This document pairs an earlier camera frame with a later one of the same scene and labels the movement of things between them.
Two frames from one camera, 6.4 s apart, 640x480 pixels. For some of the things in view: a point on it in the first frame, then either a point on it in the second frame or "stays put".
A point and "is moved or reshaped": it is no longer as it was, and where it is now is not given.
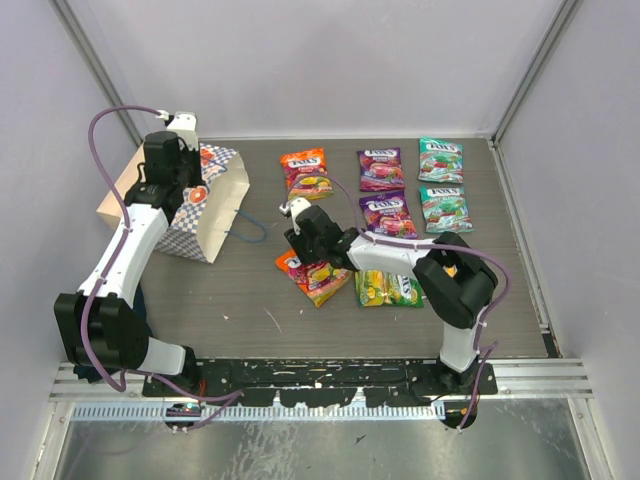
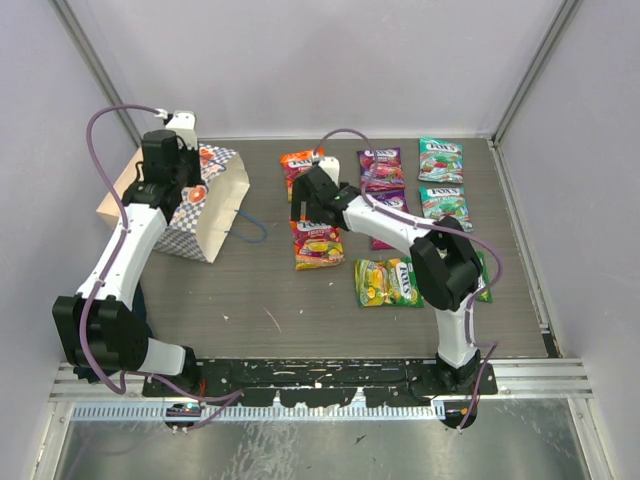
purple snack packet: x=381 y=169 stays put
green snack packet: x=381 y=288 stays put
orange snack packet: x=306 y=173 stays put
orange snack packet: x=320 y=280 is moved or reshaped
